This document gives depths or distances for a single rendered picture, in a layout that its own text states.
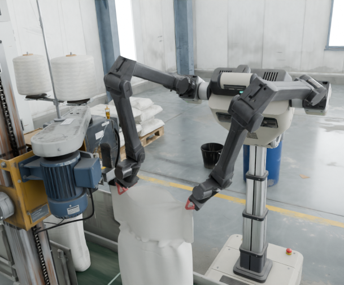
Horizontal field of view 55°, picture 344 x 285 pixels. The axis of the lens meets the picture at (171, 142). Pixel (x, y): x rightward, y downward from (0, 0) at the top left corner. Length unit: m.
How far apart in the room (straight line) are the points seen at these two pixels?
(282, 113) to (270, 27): 7.96
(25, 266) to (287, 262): 1.59
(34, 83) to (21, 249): 0.72
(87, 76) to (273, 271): 1.67
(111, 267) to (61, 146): 1.15
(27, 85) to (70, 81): 0.27
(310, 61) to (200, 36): 3.15
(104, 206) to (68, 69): 1.27
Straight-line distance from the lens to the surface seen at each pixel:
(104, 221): 2.42
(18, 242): 1.61
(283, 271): 2.35
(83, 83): 1.29
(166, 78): 1.47
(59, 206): 1.35
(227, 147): 1.17
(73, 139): 1.24
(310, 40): 9.23
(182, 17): 10.12
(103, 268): 2.21
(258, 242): 2.12
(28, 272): 1.69
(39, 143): 1.24
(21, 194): 1.43
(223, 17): 9.83
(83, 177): 1.28
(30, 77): 1.50
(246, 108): 1.03
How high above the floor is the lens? 1.81
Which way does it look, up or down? 21 degrees down
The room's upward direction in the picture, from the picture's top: 3 degrees counter-clockwise
